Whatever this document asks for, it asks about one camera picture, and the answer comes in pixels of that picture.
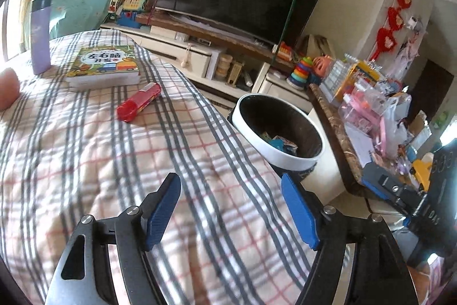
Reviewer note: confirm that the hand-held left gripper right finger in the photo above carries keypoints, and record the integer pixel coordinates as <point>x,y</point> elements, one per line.
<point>300,212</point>

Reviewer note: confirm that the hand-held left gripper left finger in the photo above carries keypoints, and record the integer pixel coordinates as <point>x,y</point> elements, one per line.
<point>160,212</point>

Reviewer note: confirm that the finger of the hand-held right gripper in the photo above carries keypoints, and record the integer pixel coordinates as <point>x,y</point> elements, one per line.
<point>403,199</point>
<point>371,180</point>

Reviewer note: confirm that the black white-rimmed trash bin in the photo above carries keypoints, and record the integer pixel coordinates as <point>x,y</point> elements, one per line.
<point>285,158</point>

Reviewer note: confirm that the person's right forearm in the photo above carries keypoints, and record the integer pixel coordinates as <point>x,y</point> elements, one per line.
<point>446,276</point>

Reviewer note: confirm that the person's right hand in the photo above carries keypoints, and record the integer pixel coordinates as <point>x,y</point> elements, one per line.
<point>419,278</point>

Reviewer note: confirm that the yellow toy truck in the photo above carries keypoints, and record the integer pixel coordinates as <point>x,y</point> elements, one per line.
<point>421,171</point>

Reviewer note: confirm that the white paper sheet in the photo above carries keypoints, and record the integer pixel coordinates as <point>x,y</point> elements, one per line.
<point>359,144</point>

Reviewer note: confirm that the clear plastic bag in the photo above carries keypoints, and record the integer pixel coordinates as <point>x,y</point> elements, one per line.
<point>396,133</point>

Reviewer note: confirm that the brown marble counter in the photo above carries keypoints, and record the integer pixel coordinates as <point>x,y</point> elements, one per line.
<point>342,133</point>

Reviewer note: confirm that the small cardboard box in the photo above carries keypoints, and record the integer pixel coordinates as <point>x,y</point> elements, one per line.
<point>421,130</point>

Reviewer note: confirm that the white printed snack bag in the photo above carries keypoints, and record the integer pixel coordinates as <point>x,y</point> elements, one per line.
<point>290,147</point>

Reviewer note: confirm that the plaid blanket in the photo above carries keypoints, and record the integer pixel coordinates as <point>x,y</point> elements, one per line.
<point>107,165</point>

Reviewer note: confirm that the blue snack bag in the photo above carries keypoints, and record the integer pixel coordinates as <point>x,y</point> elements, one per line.
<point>276,143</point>

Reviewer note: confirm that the pink plastic box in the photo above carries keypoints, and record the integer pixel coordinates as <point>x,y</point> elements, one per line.
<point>360,105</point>

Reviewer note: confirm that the dark wooden door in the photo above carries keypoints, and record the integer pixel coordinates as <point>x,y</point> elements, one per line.
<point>428,90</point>

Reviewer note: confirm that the yellow orange box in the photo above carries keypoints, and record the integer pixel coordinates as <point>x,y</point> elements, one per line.
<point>360,76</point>

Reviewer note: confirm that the clear plastic organiser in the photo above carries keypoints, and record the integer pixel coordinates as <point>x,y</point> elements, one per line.
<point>335,76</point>

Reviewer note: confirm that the orange plastic toy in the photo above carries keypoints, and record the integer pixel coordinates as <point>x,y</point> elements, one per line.
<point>323,65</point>

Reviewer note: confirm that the hanging figure picture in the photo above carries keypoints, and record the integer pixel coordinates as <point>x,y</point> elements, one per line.
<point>410,47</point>

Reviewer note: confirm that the beige bag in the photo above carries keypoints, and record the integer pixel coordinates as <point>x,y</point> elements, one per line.
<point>319,46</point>

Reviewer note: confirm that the red toy cash register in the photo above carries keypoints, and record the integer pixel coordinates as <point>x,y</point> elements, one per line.
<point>285,51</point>

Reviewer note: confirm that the children's picture book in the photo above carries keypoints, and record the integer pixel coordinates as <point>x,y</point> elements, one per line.
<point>103,64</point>

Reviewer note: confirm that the white television cabinet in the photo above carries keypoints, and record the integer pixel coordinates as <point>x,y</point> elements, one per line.
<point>200,55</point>

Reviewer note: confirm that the red heart hanging decoration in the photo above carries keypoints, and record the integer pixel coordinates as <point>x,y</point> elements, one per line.
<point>392,19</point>

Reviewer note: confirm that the green thin stick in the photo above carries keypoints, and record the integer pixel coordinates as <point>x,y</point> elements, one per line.
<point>291,12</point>

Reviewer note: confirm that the orange-pink apple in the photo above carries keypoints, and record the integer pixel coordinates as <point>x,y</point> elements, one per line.
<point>8,90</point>

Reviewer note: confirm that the blue plastic toy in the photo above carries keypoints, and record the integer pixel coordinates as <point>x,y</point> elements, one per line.
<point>128,19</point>

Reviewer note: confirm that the purple thermos bottle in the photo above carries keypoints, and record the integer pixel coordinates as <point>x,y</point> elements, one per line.
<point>41,40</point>

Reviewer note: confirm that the toy ferris wheel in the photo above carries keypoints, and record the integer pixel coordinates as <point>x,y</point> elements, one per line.
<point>116,3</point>

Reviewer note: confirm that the teal covered chair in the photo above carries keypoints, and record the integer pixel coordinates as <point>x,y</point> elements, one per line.
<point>82,8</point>

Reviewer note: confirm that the small white wall camera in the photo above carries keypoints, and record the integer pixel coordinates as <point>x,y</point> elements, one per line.
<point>412,22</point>

